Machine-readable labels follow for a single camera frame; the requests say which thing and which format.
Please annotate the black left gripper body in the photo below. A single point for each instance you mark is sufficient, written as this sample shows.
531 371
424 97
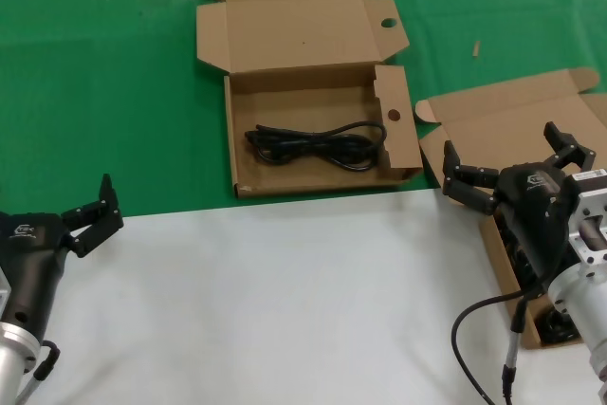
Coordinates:
33 263

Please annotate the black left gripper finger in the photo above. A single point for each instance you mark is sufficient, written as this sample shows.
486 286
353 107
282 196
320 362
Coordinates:
97 225

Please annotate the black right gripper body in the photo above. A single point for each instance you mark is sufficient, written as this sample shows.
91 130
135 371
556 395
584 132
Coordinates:
536 210

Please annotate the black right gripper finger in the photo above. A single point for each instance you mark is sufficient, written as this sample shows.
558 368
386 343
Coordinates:
469 182
574 156

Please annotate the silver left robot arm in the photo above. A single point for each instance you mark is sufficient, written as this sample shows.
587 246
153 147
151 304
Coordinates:
12 362

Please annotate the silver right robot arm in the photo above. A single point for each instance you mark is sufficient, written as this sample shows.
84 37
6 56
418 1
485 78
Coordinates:
583 305

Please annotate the open brown cardboard box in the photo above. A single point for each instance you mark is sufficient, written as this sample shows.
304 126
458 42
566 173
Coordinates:
308 44
474 111

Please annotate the small cardboard scrap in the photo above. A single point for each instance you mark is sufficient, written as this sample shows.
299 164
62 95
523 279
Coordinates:
476 49

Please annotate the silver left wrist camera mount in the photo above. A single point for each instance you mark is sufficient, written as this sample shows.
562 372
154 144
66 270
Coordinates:
4 291

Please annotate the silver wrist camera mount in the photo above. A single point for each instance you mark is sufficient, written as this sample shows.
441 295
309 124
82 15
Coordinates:
593 196
4 291

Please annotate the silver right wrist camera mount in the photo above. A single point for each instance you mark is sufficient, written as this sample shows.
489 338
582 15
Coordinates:
593 196

